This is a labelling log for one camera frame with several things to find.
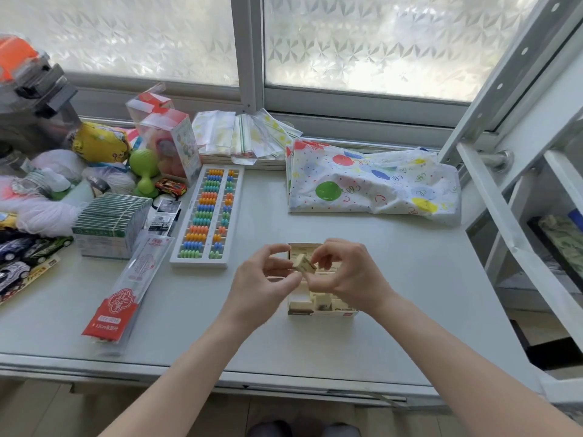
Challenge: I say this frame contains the green rattle toy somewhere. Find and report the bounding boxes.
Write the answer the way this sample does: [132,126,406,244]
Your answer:
[129,148,160,199]

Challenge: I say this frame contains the person's legs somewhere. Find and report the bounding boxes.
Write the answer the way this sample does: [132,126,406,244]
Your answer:
[247,420,361,437]

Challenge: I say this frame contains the white metal shelf rack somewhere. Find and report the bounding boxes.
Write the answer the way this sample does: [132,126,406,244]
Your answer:
[438,0,583,405]

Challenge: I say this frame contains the pack of toy cars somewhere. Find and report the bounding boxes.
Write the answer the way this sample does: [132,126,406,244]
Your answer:
[0,235,74,306]

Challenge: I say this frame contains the clear box with red lid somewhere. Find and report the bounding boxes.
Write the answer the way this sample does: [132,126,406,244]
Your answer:
[125,83,175,128]

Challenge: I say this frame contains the stack of green white boxes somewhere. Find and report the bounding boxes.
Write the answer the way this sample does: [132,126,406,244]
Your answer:
[71,193,154,261]

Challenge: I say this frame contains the green patterned box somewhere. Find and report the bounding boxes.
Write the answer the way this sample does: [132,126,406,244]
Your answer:
[527,214,583,293]

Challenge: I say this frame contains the red toy car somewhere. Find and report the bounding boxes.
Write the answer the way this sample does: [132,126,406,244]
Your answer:
[155,178,188,197]

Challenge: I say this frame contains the small cream puzzle block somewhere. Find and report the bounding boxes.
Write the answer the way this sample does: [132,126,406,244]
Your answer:
[292,253,317,274]

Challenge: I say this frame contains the black and white photo cards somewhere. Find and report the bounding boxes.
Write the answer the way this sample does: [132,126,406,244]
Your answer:
[148,198,182,236]

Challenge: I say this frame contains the pile of clear zip bags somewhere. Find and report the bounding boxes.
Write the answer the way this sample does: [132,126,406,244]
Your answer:
[191,108,303,168]

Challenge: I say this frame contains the white abacus with colourful beads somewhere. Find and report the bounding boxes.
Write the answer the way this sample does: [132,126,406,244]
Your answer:
[170,164,245,269]

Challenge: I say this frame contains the clear ruler pack red label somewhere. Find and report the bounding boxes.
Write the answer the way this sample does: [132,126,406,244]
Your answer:
[81,234,175,356]

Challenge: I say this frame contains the person's left hand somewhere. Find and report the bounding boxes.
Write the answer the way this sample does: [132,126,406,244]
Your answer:
[225,243,304,335]

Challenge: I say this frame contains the orange and grey toy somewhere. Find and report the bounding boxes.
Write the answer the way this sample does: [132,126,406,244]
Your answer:
[0,34,79,120]

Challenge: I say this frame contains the person's right forearm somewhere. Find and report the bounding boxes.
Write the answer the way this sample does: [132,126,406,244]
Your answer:
[374,291,583,437]

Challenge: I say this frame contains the yellow snack packet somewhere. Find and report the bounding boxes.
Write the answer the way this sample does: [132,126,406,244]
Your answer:
[71,122,132,164]

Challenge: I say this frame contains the person's left forearm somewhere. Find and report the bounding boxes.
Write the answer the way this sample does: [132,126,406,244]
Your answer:
[98,310,258,437]

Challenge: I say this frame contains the clear box with pink toy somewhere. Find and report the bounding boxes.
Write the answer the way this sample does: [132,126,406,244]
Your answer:
[138,107,202,185]

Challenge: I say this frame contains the box of cream puzzle blocks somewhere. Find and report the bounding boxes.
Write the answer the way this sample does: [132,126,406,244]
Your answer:
[287,243,359,317]

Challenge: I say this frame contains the grey window frame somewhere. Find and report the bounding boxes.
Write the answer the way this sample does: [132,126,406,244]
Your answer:
[64,0,502,148]

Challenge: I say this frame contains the white balloon print bag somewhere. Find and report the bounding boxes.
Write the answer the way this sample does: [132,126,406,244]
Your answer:
[285,139,462,226]

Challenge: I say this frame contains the person's right hand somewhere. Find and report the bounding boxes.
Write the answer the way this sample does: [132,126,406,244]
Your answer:
[303,238,397,317]

